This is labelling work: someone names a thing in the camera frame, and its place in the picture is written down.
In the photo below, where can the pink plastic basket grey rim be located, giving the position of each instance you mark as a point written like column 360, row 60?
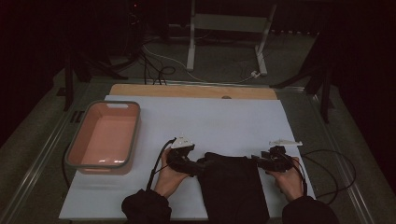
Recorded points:
column 106, row 137

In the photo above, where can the white metal stand frame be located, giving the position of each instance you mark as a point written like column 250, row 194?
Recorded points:
column 230, row 23

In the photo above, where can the metal floor rail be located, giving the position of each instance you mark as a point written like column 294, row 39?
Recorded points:
column 280, row 87
column 350, row 186
column 45, row 154

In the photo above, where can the white table mat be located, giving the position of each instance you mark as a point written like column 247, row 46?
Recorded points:
column 218, row 124

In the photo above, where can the dark equipment stand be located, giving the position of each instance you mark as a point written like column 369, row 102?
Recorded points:
column 134, row 25

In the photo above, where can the white plug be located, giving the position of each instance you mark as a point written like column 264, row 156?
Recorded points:
column 255, row 74

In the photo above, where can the person's right hand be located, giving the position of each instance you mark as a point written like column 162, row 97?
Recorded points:
column 291, row 185

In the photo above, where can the person's left hand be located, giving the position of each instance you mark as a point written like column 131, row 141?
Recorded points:
column 168, row 182

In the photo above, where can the black cloth garment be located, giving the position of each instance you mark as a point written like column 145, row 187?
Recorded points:
column 232, row 186

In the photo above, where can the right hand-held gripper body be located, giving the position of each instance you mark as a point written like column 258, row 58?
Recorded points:
column 278, row 163

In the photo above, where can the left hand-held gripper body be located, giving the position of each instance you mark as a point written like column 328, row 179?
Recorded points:
column 179, row 161

